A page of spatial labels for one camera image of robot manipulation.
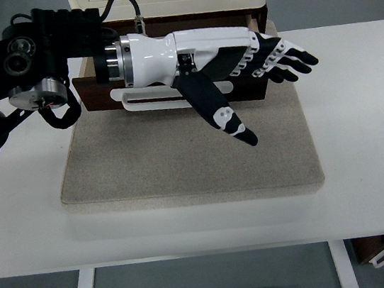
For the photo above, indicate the beige mat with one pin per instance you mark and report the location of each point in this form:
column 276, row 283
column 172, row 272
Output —
column 189, row 173

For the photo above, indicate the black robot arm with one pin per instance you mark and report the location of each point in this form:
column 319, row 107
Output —
column 55, row 38

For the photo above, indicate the dark brown wooden drawer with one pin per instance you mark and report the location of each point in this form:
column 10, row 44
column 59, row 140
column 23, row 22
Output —
column 99, row 96

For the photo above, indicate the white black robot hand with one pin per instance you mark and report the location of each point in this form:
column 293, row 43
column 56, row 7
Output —
column 200, row 48

